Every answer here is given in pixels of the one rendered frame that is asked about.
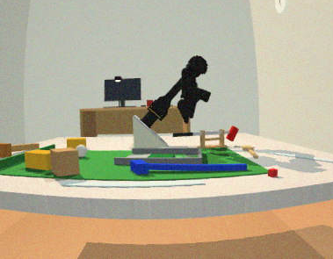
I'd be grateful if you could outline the white golf ball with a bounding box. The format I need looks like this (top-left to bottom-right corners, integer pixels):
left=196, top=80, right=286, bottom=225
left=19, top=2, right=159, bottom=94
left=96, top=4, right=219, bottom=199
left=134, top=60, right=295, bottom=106
left=76, top=145, right=87, bottom=157

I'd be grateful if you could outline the yellow cube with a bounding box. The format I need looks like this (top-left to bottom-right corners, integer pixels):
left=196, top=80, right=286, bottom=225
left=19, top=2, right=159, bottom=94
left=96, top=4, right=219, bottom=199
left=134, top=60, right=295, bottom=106
left=25, top=149, right=51, bottom=170
left=67, top=138, right=86, bottom=149

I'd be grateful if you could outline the green flat mat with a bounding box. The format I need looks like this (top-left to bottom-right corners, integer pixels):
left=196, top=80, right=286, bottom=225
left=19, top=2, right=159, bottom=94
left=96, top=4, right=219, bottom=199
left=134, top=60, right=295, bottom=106
left=0, top=147, right=268, bottom=181

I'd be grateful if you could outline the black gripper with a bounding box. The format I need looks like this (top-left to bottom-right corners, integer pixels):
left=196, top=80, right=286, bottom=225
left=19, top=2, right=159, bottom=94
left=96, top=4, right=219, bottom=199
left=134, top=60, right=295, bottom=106
left=177, top=80, right=202, bottom=124

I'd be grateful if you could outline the small red cube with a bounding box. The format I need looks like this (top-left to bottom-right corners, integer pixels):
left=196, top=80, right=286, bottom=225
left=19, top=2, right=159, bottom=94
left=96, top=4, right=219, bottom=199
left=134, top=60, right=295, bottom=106
left=268, top=169, right=278, bottom=177

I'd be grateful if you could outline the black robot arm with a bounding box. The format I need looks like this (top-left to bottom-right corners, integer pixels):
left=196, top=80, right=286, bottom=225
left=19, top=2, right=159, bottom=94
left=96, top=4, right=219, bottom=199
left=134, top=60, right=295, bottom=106
left=140, top=55, right=211, bottom=128

